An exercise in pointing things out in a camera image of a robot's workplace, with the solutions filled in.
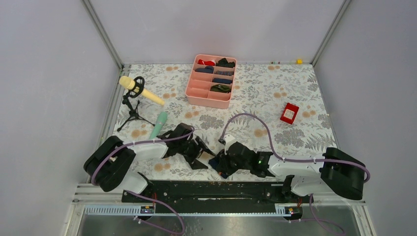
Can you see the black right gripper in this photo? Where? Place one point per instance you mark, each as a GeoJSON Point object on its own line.
{"type": "Point", "coordinates": [223, 165]}

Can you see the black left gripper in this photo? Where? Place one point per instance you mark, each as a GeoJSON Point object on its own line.
{"type": "Point", "coordinates": [198, 150]}

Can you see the navy orange boxer underwear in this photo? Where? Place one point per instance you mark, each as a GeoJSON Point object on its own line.
{"type": "Point", "coordinates": [215, 164]}

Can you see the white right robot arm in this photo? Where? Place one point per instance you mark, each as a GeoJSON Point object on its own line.
{"type": "Point", "coordinates": [333, 171]}

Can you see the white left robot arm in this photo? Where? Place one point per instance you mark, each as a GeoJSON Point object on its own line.
{"type": "Point", "coordinates": [109, 166]}

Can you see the mint green microphone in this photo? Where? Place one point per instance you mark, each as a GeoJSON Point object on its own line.
{"type": "Point", "coordinates": [161, 120]}

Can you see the red small box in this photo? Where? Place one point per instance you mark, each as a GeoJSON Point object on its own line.
{"type": "Point", "coordinates": [289, 113]}

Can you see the olive green rolled garment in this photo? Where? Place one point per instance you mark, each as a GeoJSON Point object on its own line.
{"type": "Point", "coordinates": [221, 88]}

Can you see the pink compartment organizer box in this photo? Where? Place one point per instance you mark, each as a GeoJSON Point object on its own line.
{"type": "Point", "coordinates": [198, 87]}

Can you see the blue rolled garment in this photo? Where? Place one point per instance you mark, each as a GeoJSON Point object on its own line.
{"type": "Point", "coordinates": [222, 81]}

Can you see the striped rolled garment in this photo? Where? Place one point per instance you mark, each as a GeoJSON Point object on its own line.
{"type": "Point", "coordinates": [225, 73]}

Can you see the navy rolled garment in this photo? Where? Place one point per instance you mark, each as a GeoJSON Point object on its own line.
{"type": "Point", "coordinates": [206, 69]}

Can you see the black tripod microphone stand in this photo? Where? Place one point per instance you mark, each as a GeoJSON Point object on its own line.
{"type": "Point", "coordinates": [132, 111]}

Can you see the red rolled garment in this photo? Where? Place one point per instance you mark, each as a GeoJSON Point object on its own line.
{"type": "Point", "coordinates": [206, 62]}

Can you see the black rolled garment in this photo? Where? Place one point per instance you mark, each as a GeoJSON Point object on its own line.
{"type": "Point", "coordinates": [225, 63]}

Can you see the yellow microphone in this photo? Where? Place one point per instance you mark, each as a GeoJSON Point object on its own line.
{"type": "Point", "coordinates": [136, 87]}

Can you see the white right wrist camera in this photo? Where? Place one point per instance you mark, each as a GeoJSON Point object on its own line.
{"type": "Point", "coordinates": [229, 140]}

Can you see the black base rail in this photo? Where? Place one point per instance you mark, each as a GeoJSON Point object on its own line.
{"type": "Point", "coordinates": [222, 196]}

